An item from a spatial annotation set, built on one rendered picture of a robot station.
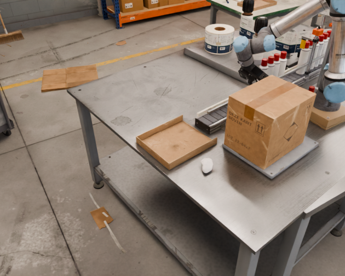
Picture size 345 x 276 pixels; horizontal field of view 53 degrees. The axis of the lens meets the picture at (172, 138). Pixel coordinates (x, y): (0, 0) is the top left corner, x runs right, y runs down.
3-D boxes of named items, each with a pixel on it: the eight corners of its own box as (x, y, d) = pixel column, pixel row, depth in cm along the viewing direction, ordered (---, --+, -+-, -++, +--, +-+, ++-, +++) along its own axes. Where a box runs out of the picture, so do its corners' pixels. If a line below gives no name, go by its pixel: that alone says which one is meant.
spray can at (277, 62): (270, 84, 206) (276, 51, 193) (277, 86, 203) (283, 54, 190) (264, 86, 203) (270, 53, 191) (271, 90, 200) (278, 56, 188)
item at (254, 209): (277, 18, 319) (277, 16, 318) (464, 75, 226) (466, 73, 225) (67, 92, 215) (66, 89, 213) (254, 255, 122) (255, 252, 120)
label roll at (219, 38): (231, 55, 239) (233, 34, 230) (202, 53, 242) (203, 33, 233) (233, 44, 254) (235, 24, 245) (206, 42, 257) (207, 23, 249)
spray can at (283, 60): (277, 81, 208) (283, 49, 196) (283, 85, 205) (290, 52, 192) (271, 84, 206) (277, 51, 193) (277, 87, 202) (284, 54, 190)
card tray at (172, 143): (182, 120, 185) (182, 114, 183) (217, 143, 169) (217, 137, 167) (136, 142, 170) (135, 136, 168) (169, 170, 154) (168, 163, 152)
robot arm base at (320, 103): (322, 96, 196) (328, 80, 190) (345, 107, 185) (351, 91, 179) (304, 102, 189) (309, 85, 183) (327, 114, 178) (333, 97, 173)
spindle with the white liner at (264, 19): (254, 58, 235) (261, 13, 216) (265, 62, 229) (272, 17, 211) (246, 62, 230) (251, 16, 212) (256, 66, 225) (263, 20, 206)
